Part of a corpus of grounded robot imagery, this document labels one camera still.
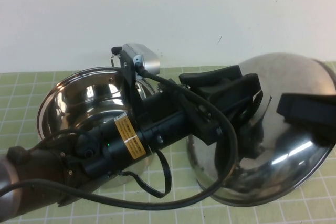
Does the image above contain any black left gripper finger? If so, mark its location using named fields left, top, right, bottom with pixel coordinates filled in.
left=209, top=73, right=264, bottom=125
left=178, top=64, right=244, bottom=89

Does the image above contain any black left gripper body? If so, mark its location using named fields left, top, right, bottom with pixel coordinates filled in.
left=141, top=84, right=220, bottom=156

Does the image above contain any steel pot lid black knob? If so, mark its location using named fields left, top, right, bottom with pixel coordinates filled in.
left=185, top=52, right=336, bottom=200

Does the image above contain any green tiled table mat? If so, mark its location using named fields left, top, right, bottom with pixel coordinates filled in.
left=0, top=61, right=336, bottom=224

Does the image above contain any thick black camera cable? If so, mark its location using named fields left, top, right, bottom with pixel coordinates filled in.
left=0, top=60, right=238, bottom=211

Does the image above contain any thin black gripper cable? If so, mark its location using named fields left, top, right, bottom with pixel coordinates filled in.
left=117, top=150, right=173, bottom=199

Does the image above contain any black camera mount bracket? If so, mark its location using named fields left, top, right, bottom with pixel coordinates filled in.
left=119, top=47, right=144, bottom=130

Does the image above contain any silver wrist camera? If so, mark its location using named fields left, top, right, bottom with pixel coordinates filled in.
left=121, top=42, right=161, bottom=74

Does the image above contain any stainless steel two-handled pot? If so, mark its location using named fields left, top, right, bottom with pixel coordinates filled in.
left=36, top=46, right=159, bottom=190

